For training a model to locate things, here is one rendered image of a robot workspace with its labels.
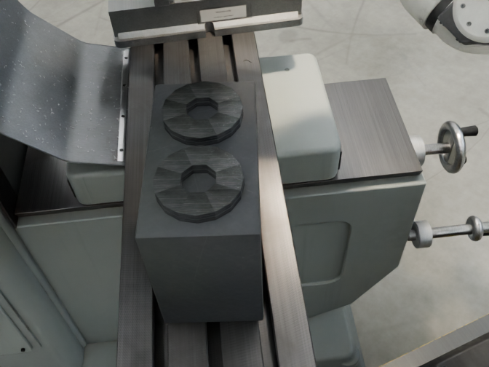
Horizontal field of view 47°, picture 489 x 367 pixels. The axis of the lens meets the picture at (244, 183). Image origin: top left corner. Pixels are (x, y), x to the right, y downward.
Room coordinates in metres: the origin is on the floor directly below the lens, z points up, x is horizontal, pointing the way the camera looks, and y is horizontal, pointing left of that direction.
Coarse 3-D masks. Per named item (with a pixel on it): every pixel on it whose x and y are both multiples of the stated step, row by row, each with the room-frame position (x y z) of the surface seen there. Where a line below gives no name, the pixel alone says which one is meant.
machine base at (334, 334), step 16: (320, 320) 0.64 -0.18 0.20; (336, 320) 0.63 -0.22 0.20; (352, 320) 0.66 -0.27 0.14; (320, 336) 0.59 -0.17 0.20; (336, 336) 0.59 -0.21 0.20; (352, 336) 0.60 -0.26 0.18; (96, 352) 0.59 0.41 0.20; (112, 352) 0.59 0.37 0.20; (320, 352) 0.55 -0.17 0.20; (336, 352) 0.55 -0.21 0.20; (352, 352) 0.55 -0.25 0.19
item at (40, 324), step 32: (0, 160) 0.69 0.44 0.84; (0, 192) 0.63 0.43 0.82; (0, 224) 0.60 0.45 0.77; (0, 256) 0.57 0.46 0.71; (0, 288) 0.56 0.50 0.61; (32, 288) 0.58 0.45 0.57; (0, 320) 0.54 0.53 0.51; (32, 320) 0.56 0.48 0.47; (64, 320) 0.60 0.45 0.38; (0, 352) 0.53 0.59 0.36; (32, 352) 0.55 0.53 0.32; (64, 352) 0.56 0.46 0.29
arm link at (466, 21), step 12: (456, 0) 0.53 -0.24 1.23; (468, 0) 0.52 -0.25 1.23; (480, 0) 0.51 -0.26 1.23; (456, 12) 0.52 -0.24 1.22; (468, 12) 0.51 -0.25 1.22; (480, 12) 0.50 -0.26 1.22; (456, 24) 0.51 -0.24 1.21; (468, 24) 0.50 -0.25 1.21; (480, 24) 0.49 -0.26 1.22; (468, 36) 0.49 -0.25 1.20; (480, 36) 0.48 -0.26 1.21
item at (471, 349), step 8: (480, 336) 0.41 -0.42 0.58; (488, 336) 0.41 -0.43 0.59; (464, 344) 0.40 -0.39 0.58; (472, 344) 0.39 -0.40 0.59; (480, 344) 0.39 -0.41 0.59; (488, 344) 0.39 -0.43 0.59; (448, 352) 0.38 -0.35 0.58; (456, 352) 0.38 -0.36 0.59; (464, 352) 0.38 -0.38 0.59; (472, 352) 0.38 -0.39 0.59; (480, 352) 0.38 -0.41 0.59; (488, 352) 0.37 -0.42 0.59; (432, 360) 0.37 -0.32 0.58; (440, 360) 0.37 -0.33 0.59; (448, 360) 0.36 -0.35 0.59; (456, 360) 0.36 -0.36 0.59; (464, 360) 0.36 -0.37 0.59; (472, 360) 0.36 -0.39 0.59; (480, 360) 0.36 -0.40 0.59; (488, 360) 0.36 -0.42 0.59
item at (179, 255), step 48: (192, 96) 0.47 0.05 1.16; (240, 96) 0.48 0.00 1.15; (192, 144) 0.41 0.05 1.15; (240, 144) 0.41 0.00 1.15; (144, 192) 0.35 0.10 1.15; (192, 192) 0.34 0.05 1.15; (240, 192) 0.33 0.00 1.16; (144, 240) 0.29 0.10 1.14; (192, 240) 0.29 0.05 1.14; (240, 240) 0.29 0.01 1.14; (192, 288) 0.29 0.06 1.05; (240, 288) 0.29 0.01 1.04
